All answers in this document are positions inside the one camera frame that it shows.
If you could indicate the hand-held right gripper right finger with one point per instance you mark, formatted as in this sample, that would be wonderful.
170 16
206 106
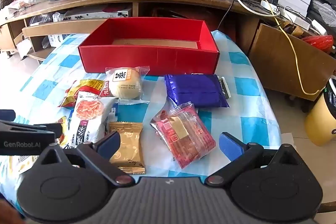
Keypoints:
231 145

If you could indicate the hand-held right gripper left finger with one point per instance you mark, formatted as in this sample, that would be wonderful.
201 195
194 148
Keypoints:
111 142

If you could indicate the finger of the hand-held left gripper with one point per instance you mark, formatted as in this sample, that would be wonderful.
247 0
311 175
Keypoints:
31 128
6 115

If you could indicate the gold snack packet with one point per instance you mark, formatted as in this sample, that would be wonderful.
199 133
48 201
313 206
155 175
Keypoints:
128 145

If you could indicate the white orange snack packet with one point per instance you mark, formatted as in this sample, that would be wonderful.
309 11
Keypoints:
89 124

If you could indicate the pink clear snack packet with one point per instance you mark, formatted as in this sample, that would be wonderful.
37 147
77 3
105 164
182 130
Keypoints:
183 140

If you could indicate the round bun packet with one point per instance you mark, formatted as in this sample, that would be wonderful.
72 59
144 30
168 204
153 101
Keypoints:
126 87

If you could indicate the red yellow snack packet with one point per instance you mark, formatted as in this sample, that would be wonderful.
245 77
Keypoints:
84 87

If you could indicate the purple snack packet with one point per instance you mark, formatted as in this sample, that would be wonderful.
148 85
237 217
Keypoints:
194 90

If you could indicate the red cardboard box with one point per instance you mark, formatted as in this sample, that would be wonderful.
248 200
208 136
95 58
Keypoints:
147 58

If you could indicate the pale yellow snack packet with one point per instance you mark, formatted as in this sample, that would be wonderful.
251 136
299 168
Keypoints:
21 163

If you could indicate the blue checked tablecloth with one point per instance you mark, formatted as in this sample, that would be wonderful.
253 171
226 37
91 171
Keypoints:
52 69

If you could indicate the white carton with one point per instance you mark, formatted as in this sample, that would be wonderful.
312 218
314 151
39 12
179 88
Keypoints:
56 40

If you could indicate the yellow round bin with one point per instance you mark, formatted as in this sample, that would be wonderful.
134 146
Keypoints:
320 119

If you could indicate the brown wooden board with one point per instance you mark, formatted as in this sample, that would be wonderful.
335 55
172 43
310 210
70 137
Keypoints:
275 61

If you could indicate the clear plastic bags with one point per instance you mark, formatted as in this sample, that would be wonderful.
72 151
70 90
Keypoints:
44 19

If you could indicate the silver set-top box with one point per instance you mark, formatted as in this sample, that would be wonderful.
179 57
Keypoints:
99 14

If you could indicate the red plastic bag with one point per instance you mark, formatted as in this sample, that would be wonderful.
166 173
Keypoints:
323 41

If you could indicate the long white power strip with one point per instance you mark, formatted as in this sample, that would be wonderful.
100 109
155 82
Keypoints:
302 22

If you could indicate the short white power strip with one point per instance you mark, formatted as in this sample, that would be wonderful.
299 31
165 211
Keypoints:
269 6

